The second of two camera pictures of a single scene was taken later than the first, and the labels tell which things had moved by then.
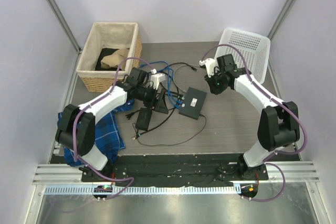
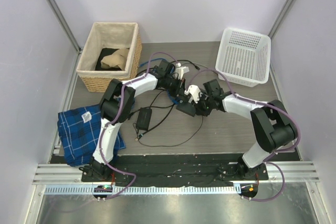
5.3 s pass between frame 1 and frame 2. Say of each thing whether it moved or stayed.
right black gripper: moved
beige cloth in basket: stayed
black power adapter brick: stayed
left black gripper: moved
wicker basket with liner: stayed
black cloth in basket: stayed
